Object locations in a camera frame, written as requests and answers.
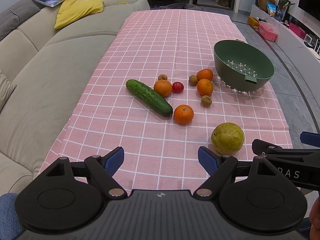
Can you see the longan beside back orange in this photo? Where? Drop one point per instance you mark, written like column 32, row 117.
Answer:
column 193, row 80

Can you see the green colander bowl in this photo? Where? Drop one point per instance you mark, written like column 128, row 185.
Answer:
column 242, row 66

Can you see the blue snack bag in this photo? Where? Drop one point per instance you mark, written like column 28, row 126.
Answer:
column 271, row 8

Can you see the orange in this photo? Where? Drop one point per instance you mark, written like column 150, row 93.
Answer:
column 204, row 87
column 163, row 87
column 183, row 114
column 205, row 74

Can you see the blue jeans knee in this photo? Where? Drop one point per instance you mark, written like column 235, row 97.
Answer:
column 9, row 224

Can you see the orange box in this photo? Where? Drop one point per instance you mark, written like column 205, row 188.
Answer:
column 253, row 22

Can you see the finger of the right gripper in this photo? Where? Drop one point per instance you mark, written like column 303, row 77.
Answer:
column 312, row 139
column 260, row 147

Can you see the green cucumber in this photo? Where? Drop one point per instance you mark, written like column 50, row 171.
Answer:
column 150, row 97

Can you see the pink storage box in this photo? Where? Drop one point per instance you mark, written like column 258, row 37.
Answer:
column 267, row 31

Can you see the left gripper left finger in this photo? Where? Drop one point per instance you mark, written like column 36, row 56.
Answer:
column 69, row 195

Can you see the grey knitted blanket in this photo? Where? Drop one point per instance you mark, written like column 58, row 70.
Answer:
column 15, row 15

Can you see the yellow-green pear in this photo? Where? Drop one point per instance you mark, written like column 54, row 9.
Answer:
column 227, row 138

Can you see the red cherry tomato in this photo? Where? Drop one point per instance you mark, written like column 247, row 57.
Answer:
column 177, row 87

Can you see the longan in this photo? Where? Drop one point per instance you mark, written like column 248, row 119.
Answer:
column 193, row 80
column 162, row 77
column 206, row 101

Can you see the magenta tissue box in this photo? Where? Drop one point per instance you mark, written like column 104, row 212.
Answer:
column 297, row 30

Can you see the green potted plant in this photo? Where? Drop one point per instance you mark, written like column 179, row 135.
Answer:
column 281, row 8

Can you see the grey tv bench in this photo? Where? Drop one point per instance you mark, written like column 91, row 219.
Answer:
column 294, row 47

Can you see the person's right hand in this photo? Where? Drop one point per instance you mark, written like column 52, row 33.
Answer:
column 314, row 219

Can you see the beige sofa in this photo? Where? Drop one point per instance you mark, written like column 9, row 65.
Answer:
column 43, row 74

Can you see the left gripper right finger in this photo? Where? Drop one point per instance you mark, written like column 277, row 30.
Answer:
column 251, row 195

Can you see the yellow cushion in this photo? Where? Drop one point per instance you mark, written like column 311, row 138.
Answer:
column 73, row 10

